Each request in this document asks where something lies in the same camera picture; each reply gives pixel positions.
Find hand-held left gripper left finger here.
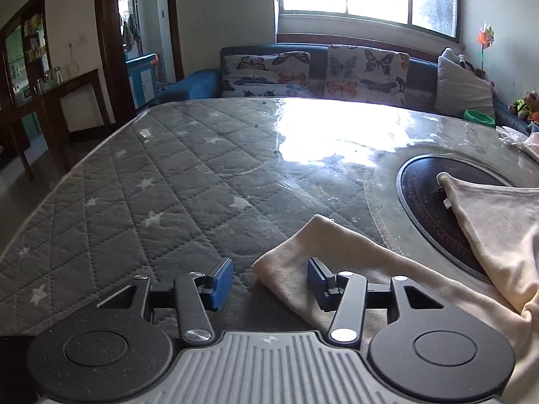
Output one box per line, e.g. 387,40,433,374
96,258,234,348

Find green bowl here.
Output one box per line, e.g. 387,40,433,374
464,109,497,127

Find wooden wall cabinet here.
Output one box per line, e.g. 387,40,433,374
0,0,52,107

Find round black induction cooktop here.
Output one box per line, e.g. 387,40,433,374
397,156,523,283

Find clear plastic bag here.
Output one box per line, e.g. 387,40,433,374
497,124,539,149

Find black and white plush toy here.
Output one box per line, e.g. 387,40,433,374
458,54,486,79

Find grey quilted star table cover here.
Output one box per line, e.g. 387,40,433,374
0,98,539,404

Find blue cabinet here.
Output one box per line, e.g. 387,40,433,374
125,53,159,108

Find dark wooden door frame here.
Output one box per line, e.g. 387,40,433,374
93,0,185,124

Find dark wooden sideboard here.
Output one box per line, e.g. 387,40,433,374
0,68,114,182

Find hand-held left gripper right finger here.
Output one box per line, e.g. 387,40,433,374
307,258,445,351

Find colourful pinwheel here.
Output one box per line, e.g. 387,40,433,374
476,21,496,72

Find cream long-sleeve garment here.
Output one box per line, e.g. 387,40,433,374
252,172,539,404

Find teddy bear in green vest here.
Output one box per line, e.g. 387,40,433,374
509,92,539,121

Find blue sofa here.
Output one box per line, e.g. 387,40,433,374
154,43,532,135

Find grey pillow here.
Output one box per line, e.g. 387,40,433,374
434,48,497,119

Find hanging clothes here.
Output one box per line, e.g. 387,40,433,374
121,14,142,49

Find butterfly print pillow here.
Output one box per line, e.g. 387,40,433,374
221,52,312,98
324,45,410,106

